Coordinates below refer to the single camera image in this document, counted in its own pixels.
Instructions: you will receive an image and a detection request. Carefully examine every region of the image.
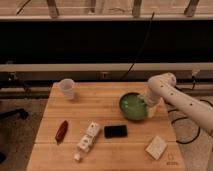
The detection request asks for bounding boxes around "black hanging cable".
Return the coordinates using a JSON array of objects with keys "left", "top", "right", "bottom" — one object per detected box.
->
[{"left": 119, "top": 11, "right": 156, "bottom": 82}]

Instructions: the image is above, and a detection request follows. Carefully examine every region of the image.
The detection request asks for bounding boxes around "white sponge block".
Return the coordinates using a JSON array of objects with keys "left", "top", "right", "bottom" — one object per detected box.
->
[{"left": 145, "top": 136, "right": 167, "bottom": 160}]

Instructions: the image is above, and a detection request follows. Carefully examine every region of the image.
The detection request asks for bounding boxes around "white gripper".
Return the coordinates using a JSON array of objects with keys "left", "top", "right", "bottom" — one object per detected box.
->
[{"left": 143, "top": 87, "right": 161, "bottom": 118}]

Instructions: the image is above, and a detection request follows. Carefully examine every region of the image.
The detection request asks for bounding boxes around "black smartphone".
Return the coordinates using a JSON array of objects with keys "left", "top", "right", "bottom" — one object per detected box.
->
[{"left": 104, "top": 125, "right": 127, "bottom": 138}]

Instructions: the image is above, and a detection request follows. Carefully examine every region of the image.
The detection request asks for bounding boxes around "black floor cable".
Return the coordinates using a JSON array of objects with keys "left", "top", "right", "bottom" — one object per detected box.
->
[{"left": 166, "top": 98, "right": 213, "bottom": 145}]

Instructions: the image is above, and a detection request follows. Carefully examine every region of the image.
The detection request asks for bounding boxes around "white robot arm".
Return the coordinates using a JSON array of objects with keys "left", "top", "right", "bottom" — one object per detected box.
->
[{"left": 143, "top": 73, "right": 213, "bottom": 137}]

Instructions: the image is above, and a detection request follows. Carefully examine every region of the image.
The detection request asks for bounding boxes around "clear plastic measuring cup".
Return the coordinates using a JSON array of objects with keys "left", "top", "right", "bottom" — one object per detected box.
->
[{"left": 58, "top": 79, "right": 75, "bottom": 100}]

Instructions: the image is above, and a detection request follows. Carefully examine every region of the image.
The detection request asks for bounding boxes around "green ceramic bowl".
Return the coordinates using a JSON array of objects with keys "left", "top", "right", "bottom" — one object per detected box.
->
[{"left": 119, "top": 92, "right": 148, "bottom": 121}]

